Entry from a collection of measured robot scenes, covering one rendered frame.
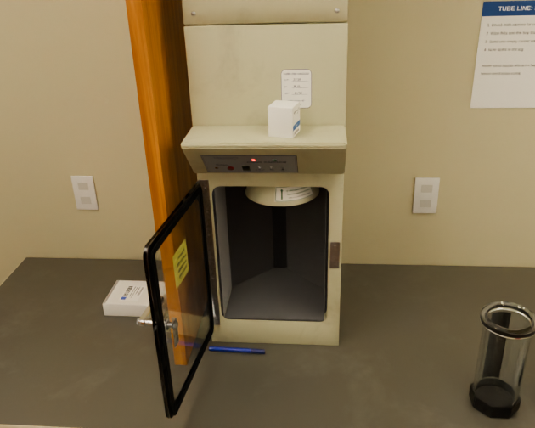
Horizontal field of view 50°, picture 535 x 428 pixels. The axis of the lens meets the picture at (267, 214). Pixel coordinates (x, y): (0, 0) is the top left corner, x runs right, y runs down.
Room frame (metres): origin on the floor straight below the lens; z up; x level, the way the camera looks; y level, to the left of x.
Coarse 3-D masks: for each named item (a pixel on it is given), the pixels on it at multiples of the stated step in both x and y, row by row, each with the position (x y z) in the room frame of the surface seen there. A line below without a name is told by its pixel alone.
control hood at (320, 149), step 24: (192, 144) 1.05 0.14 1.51; (216, 144) 1.05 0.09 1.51; (240, 144) 1.04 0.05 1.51; (264, 144) 1.04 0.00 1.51; (288, 144) 1.04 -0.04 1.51; (312, 144) 1.03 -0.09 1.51; (336, 144) 1.03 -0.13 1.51; (192, 168) 1.13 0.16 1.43; (312, 168) 1.10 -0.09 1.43; (336, 168) 1.09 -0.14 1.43
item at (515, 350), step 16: (496, 304) 0.98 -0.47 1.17; (512, 304) 0.97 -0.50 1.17; (496, 320) 0.97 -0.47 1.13; (512, 320) 0.97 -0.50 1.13; (528, 320) 0.93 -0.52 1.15; (496, 336) 0.90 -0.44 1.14; (480, 352) 0.93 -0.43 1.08; (496, 352) 0.90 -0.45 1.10; (512, 352) 0.89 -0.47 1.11; (480, 368) 0.92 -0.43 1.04; (496, 368) 0.90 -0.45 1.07; (512, 368) 0.89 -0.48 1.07; (480, 384) 0.92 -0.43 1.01; (496, 384) 0.89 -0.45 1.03; (512, 384) 0.89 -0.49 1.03; (496, 400) 0.89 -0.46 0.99; (512, 400) 0.89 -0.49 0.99
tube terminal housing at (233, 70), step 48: (192, 48) 1.17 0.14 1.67; (240, 48) 1.16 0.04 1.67; (288, 48) 1.15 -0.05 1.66; (336, 48) 1.14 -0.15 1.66; (192, 96) 1.17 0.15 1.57; (240, 96) 1.16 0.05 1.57; (336, 96) 1.14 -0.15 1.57; (336, 192) 1.14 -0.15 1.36; (336, 240) 1.14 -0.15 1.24; (336, 288) 1.14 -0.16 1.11; (240, 336) 1.16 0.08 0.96; (288, 336) 1.15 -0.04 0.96; (336, 336) 1.14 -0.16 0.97
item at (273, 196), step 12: (252, 192) 1.21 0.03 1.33; (264, 192) 1.19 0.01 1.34; (276, 192) 1.18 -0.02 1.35; (288, 192) 1.18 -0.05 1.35; (300, 192) 1.18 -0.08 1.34; (312, 192) 1.20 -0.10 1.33; (264, 204) 1.18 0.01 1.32; (276, 204) 1.17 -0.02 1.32; (288, 204) 1.17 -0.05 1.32; (300, 204) 1.17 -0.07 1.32
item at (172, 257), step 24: (192, 216) 1.08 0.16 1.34; (168, 240) 0.95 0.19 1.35; (192, 240) 1.07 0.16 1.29; (144, 264) 0.86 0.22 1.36; (168, 264) 0.94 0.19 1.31; (192, 264) 1.06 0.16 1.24; (168, 288) 0.93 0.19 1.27; (192, 288) 1.04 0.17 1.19; (168, 312) 0.91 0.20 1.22; (192, 312) 1.03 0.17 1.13; (168, 336) 0.90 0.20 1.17; (192, 336) 1.01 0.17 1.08; (192, 360) 1.00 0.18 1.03
